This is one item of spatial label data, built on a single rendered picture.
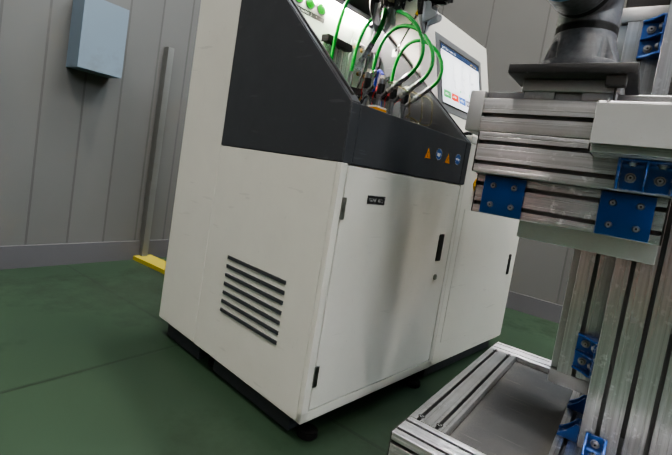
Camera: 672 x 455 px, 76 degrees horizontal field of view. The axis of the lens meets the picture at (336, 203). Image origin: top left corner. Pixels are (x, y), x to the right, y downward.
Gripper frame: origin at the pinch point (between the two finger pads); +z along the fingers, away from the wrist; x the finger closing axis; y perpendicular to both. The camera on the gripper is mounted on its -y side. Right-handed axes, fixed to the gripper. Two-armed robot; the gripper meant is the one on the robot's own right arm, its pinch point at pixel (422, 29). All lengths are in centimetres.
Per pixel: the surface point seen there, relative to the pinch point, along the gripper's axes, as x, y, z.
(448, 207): 28, 5, 55
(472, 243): 53, 6, 69
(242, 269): -33, -30, 84
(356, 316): -16, 5, 90
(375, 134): -21.5, 5.4, 36.8
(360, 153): -27, 5, 43
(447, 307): 41, 6, 95
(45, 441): -83, -32, 125
